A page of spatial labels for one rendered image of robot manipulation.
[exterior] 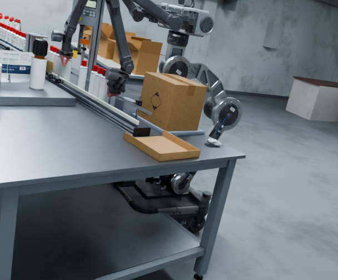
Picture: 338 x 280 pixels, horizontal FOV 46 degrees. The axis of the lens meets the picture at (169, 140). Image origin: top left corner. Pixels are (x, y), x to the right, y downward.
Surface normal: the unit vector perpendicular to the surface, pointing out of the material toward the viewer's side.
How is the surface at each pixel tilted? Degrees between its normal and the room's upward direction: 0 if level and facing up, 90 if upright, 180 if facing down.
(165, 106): 90
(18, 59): 90
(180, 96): 90
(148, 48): 100
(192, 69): 90
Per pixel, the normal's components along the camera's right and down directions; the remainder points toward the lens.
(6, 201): 0.62, 0.36
